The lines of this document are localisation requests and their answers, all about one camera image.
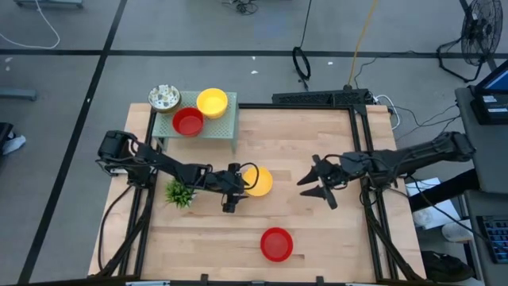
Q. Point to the black computer monitor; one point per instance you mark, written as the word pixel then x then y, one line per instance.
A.
pixel 496 79

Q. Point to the white paper sheet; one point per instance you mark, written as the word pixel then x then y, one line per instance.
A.
pixel 430 212

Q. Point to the artificial plant in white pot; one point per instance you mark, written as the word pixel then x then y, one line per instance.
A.
pixel 178 194

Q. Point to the green perforated metal shelf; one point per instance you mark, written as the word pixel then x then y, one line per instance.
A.
pixel 222 127

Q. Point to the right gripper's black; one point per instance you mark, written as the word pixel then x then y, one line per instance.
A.
pixel 335 176

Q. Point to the black diagonal bar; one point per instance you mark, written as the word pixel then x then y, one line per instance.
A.
pixel 440 191

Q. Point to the person's shoe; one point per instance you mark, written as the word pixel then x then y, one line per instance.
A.
pixel 12 141

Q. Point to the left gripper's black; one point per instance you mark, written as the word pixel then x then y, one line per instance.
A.
pixel 224 182

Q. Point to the yellow plastic bowl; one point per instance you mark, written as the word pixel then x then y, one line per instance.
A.
pixel 212 102
pixel 262 184

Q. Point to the red plastic bowl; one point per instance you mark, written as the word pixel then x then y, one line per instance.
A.
pixel 276 244
pixel 188 122

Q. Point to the black perforated box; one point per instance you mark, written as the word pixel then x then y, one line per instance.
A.
pixel 317 97

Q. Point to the grey desk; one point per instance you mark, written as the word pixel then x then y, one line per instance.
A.
pixel 492 159

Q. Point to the black floor fan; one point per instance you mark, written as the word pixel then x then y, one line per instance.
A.
pixel 482 32

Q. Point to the black keyboard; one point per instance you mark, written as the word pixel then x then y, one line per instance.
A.
pixel 496 238

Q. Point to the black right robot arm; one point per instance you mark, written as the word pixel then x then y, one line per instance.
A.
pixel 416 155

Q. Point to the grey furniture base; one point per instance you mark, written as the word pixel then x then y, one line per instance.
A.
pixel 49 3
pixel 18 94

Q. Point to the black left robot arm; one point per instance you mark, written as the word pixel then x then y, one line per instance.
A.
pixel 158 161

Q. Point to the black labelled device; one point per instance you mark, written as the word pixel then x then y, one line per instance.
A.
pixel 490 109

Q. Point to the white shoe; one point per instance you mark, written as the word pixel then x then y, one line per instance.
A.
pixel 456 231

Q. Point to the black bag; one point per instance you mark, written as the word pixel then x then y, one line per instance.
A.
pixel 448 267

